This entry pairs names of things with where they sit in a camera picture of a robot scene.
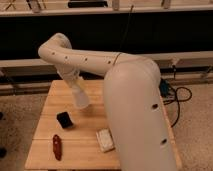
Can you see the white ceramic cup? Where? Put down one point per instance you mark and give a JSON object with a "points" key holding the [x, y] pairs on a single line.
{"points": [[80, 97]]}

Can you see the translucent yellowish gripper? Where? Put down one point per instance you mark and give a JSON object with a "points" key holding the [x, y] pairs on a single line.
{"points": [[71, 77]]}

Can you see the dark red pocket knife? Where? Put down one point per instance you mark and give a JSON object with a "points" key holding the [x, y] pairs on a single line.
{"points": [[57, 147]]}

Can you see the black eraser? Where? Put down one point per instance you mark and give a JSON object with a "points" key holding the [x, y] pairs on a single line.
{"points": [[64, 120]]}

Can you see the wooden folding table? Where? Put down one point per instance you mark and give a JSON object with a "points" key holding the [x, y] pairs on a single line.
{"points": [[80, 147]]}

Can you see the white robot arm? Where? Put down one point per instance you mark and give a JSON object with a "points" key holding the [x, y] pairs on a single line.
{"points": [[131, 97]]}

